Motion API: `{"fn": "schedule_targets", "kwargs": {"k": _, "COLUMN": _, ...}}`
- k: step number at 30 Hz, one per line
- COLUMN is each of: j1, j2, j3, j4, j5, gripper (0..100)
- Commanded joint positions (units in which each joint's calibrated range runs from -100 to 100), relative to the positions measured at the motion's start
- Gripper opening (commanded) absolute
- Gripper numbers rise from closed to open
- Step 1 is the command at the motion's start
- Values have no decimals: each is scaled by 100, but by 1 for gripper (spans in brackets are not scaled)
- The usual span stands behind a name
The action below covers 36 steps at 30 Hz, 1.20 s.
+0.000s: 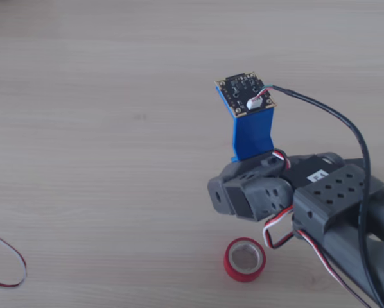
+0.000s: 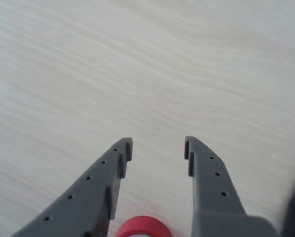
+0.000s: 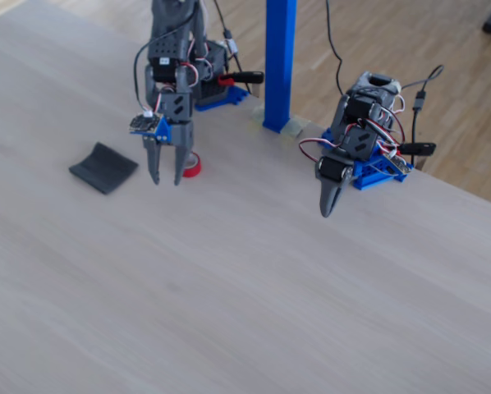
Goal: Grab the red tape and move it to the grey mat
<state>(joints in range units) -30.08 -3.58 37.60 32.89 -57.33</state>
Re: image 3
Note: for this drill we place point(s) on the bare arm gripper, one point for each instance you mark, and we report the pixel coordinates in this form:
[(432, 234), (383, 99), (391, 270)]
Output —
[(331, 167)]

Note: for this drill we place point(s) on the camera arm gripper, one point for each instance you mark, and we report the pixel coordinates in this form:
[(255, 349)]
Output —
[(182, 135)]

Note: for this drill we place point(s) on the red tape roll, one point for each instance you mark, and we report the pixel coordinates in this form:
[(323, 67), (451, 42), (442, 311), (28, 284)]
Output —
[(194, 170)]

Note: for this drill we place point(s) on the folded grey mat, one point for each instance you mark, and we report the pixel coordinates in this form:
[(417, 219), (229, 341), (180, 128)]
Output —
[(104, 168)]

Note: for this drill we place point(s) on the translucent adhesive tape patch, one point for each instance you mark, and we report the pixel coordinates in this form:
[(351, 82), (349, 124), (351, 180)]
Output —
[(258, 115), (296, 127)]

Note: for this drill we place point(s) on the small controller circuit board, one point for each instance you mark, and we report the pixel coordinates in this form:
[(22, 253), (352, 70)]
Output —
[(399, 163)]

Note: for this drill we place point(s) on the black bar clamp red trigger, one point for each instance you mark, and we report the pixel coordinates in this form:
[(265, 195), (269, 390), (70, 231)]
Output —
[(245, 76)]

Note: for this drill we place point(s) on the wrist camera board blue mount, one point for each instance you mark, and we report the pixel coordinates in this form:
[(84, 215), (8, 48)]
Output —
[(147, 123)]

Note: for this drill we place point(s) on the blue base plate with board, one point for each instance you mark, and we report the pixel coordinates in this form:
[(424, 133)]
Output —
[(373, 176)]

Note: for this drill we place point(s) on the blue base plate with clamp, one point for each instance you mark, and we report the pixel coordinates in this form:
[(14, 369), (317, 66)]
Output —
[(229, 98)]

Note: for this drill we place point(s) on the grey robot arm without camera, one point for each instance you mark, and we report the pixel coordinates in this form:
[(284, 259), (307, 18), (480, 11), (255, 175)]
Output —
[(368, 98)]

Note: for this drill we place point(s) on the grey robot arm with camera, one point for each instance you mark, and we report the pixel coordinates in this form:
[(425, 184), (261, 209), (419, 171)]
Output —
[(167, 49)]

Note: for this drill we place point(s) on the blue vertical post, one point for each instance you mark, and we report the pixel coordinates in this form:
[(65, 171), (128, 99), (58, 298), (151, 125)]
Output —
[(278, 61)]

